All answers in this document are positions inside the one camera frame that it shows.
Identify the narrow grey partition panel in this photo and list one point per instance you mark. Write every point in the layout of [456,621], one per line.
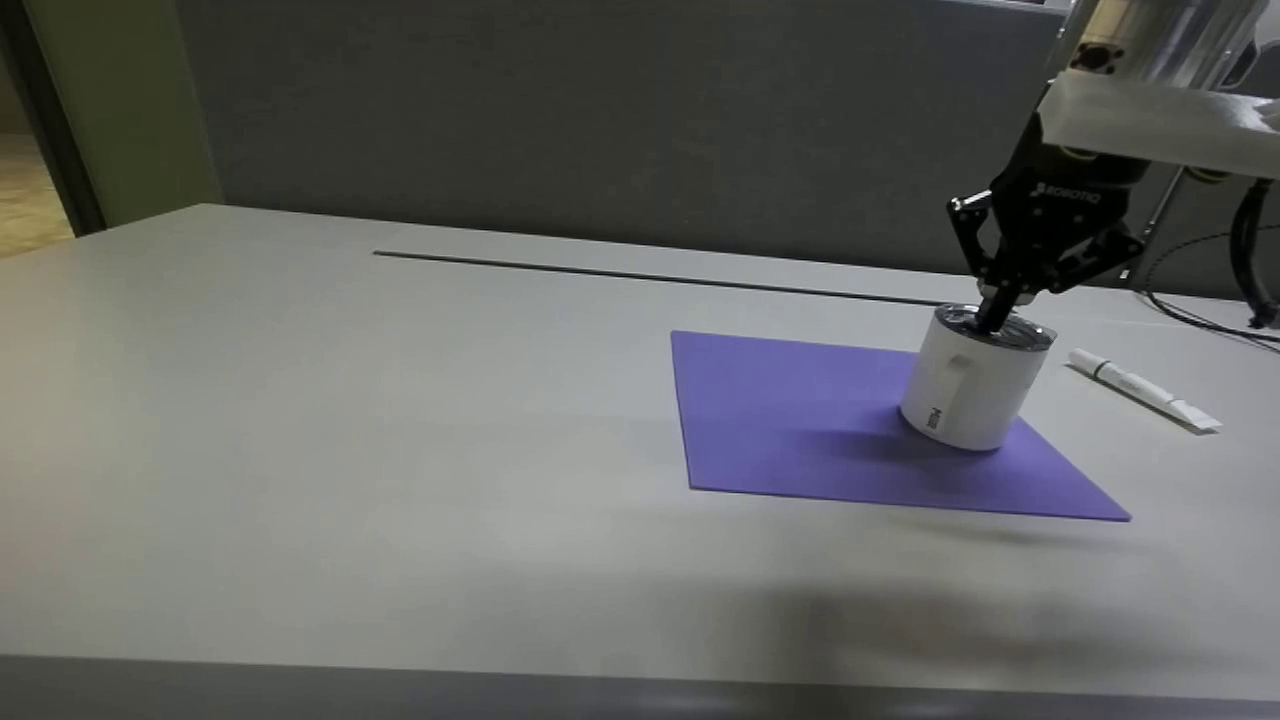
[1202,225]

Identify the wide grey partition panel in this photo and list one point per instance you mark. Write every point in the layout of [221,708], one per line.
[600,120]

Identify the purple rectangular mat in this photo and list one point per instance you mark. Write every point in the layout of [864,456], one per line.
[784,424]

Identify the small grey cup lid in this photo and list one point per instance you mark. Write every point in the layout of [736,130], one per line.
[1031,336]

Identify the white marker pen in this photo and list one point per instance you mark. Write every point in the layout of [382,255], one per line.
[1140,391]

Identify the dark door frame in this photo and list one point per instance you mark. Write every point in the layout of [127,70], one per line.
[59,124]

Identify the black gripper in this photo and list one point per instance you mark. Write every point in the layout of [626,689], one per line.
[1067,203]

